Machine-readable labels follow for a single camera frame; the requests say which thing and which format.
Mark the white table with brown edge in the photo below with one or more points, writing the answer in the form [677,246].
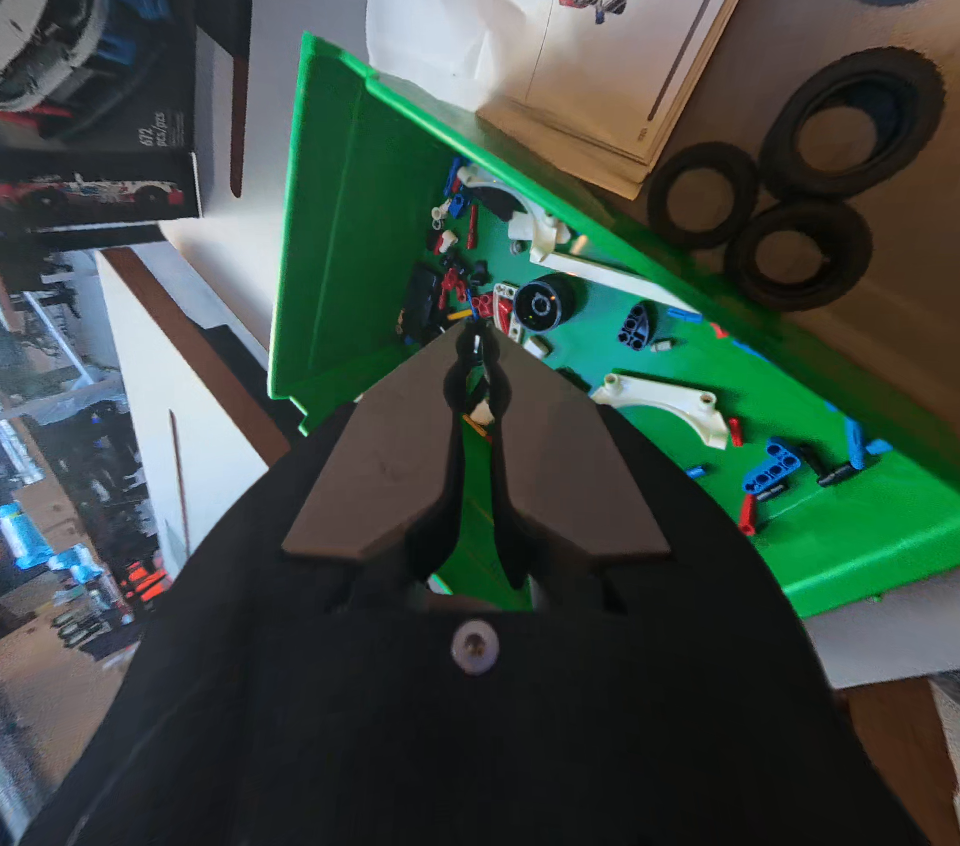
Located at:
[165,374]

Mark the green parts bin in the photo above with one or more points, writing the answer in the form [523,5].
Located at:
[360,224]

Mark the pile of brick pieces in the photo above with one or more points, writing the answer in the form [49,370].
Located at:
[660,404]

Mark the black rubber tyre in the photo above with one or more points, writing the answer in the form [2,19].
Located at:
[660,201]
[742,261]
[780,141]

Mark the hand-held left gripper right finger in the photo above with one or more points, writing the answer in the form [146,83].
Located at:
[577,479]

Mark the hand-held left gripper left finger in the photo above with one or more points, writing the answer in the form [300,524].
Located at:
[375,471]

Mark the grey desk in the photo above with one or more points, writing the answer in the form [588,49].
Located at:
[900,321]

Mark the black race car set box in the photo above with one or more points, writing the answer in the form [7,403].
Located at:
[112,111]

